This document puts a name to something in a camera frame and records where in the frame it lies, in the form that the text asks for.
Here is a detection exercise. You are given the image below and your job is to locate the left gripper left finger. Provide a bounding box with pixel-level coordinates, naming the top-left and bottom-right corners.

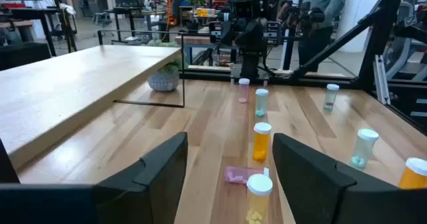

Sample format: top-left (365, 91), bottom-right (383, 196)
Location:
top-left (0, 132), bottom-right (189, 224)

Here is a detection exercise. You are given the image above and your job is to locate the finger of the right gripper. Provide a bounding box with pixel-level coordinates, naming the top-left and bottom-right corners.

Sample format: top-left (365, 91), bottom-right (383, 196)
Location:
top-left (263, 19), bottom-right (284, 47)
top-left (209, 19), bottom-right (234, 47)

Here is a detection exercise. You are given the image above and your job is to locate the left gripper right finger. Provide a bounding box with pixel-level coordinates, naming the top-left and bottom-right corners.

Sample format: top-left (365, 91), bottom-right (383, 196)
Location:
top-left (272, 133), bottom-right (427, 224)

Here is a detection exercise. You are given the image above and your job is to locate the pink pill bottle white cap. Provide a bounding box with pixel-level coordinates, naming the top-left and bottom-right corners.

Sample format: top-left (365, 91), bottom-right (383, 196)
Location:
top-left (238, 77), bottom-right (251, 104)
top-left (224, 165), bottom-right (270, 185)

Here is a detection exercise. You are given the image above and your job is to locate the yellow pill bottle white cap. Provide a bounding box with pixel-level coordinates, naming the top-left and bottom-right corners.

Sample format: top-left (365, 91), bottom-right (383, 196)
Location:
top-left (245, 173), bottom-right (274, 224)

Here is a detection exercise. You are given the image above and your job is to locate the teal pill bottle white cap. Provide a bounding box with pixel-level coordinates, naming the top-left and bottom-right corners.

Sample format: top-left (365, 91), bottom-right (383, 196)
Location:
top-left (349, 128), bottom-right (380, 170)
top-left (255, 88), bottom-right (270, 119)

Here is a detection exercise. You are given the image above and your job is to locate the orange pill bottle white cap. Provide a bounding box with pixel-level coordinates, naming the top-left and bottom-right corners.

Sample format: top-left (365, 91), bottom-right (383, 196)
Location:
top-left (398, 157), bottom-right (427, 190)
top-left (252, 121), bottom-right (272, 164)

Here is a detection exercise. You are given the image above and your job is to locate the yellow box stack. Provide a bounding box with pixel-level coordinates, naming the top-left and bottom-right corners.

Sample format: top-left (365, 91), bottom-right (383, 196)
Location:
top-left (195, 7), bottom-right (218, 18)

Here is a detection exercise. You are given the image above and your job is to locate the wooden workbench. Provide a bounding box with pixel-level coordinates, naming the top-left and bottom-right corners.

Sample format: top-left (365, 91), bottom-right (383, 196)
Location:
top-left (174, 33), bottom-right (234, 68)

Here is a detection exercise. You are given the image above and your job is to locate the person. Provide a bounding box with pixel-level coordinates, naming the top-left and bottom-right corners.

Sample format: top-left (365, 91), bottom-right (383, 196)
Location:
top-left (298, 0), bottom-right (350, 73)

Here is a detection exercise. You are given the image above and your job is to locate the green plant in patterned pot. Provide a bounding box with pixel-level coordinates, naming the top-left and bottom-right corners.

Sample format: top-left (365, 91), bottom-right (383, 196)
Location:
top-left (146, 39), bottom-right (183, 93)

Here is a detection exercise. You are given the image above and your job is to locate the black desk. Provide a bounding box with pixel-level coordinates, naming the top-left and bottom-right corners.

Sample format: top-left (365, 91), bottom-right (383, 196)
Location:
top-left (104, 6), bottom-right (167, 44)
top-left (0, 6), bottom-right (78, 57)

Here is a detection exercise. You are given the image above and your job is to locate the grey office chair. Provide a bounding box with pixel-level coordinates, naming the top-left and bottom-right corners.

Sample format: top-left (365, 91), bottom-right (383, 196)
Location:
top-left (89, 1), bottom-right (113, 29)

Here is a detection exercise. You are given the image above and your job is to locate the grey metal machine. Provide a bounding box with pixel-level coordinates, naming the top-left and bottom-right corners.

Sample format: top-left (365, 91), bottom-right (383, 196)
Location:
top-left (383, 0), bottom-right (427, 81)

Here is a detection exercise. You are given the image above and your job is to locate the black cabinet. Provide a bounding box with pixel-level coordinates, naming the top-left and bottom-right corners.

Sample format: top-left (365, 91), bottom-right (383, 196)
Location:
top-left (0, 42), bottom-right (52, 71)

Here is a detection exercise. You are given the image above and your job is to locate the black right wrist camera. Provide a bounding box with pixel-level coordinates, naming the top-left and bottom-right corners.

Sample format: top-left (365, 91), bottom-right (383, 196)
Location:
top-left (234, 0), bottom-right (255, 19)

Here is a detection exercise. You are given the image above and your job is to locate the wooden shelf black metal frame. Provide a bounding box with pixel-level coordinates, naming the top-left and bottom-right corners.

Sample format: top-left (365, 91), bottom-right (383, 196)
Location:
top-left (0, 29), bottom-right (186, 172)

